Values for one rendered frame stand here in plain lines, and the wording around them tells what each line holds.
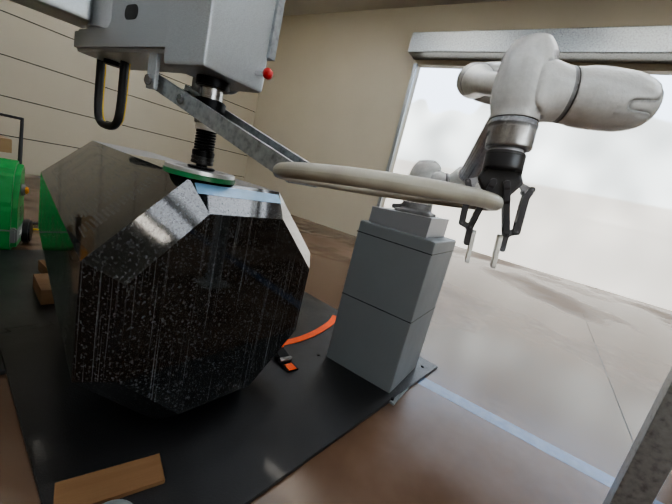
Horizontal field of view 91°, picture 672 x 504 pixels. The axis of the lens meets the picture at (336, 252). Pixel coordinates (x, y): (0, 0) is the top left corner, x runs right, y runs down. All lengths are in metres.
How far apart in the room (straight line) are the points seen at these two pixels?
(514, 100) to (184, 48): 0.86
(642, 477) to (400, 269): 1.04
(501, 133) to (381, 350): 1.26
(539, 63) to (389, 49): 6.17
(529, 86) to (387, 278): 1.11
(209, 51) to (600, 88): 0.89
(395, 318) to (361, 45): 6.11
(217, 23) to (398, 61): 5.74
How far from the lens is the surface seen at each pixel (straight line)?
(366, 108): 6.70
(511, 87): 0.76
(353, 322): 1.78
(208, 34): 1.09
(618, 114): 0.83
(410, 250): 1.59
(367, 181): 0.52
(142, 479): 1.27
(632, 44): 5.76
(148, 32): 1.35
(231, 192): 1.15
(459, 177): 1.70
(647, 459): 1.50
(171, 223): 1.05
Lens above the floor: 0.97
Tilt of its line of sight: 12 degrees down
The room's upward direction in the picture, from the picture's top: 14 degrees clockwise
